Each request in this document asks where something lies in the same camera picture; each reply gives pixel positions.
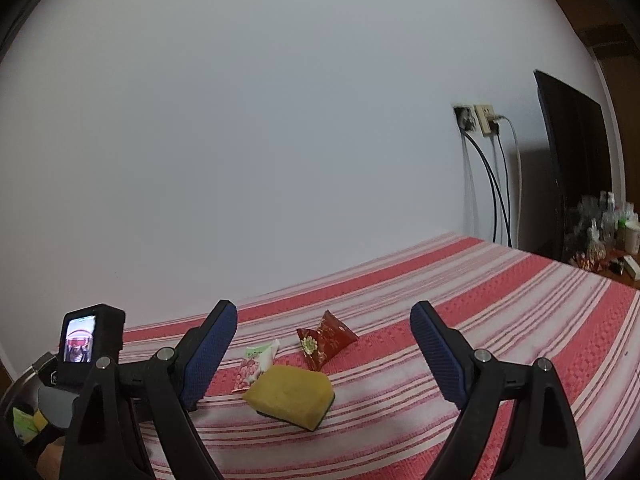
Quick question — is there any thin black cable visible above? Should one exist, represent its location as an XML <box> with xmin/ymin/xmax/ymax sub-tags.
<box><xmin>495</xmin><ymin>134</ymin><xmax>513</xmax><ymax>247</ymax></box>

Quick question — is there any black monitor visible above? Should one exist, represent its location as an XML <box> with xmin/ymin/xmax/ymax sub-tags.
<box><xmin>534</xmin><ymin>69</ymin><xmax>616</xmax><ymax>263</ymax></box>

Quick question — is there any beige wall socket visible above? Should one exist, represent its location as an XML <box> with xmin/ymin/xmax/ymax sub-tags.
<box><xmin>474</xmin><ymin>104</ymin><xmax>499</xmax><ymax>137</ymax></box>

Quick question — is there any thick black cable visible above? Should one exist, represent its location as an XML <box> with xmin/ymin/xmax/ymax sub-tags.
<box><xmin>462</xmin><ymin>129</ymin><xmax>502</xmax><ymax>245</ymax></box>

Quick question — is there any white cable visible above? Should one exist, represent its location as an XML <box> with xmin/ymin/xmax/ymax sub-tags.
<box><xmin>496</xmin><ymin>115</ymin><xmax>524</xmax><ymax>250</ymax></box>

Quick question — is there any cluster of clear bottles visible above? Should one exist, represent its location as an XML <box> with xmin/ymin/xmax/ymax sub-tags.
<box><xmin>565</xmin><ymin>191</ymin><xmax>640</xmax><ymax>261</ymax></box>

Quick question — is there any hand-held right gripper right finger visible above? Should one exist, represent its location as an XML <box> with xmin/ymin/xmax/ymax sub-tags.
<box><xmin>410</xmin><ymin>301</ymin><xmax>586</xmax><ymax>480</ymax></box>

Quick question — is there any wooden side table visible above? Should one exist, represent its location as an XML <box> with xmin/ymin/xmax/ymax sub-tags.
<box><xmin>572</xmin><ymin>252</ymin><xmax>640</xmax><ymax>290</ymax></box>

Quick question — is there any small red snack packet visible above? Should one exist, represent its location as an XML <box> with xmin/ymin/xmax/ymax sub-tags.
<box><xmin>296</xmin><ymin>310</ymin><xmax>359</xmax><ymax>372</ymax></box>

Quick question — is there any brown wooden cabinet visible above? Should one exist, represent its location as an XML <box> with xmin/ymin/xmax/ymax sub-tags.
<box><xmin>547</xmin><ymin>0</ymin><xmax>640</xmax><ymax>63</ymax></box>

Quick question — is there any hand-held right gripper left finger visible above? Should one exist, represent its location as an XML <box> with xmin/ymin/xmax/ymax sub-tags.
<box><xmin>59</xmin><ymin>300</ymin><xmax>238</xmax><ymax>480</ymax></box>

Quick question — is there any wall socket with black plug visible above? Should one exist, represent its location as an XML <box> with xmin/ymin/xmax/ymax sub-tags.
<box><xmin>452</xmin><ymin>105</ymin><xmax>476</xmax><ymax>132</ymax></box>

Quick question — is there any green tissue packet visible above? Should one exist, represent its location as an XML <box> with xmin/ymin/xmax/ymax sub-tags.
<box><xmin>12</xmin><ymin>407</ymin><xmax>39</xmax><ymax>443</ymax></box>

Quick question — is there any person's left hand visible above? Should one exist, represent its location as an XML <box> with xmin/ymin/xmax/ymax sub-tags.
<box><xmin>39</xmin><ymin>441</ymin><xmax>66</xmax><ymax>477</ymax></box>

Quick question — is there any pink snack packet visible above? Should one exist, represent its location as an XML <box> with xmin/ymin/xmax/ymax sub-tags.
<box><xmin>231</xmin><ymin>340</ymin><xmax>281</xmax><ymax>393</ymax></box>

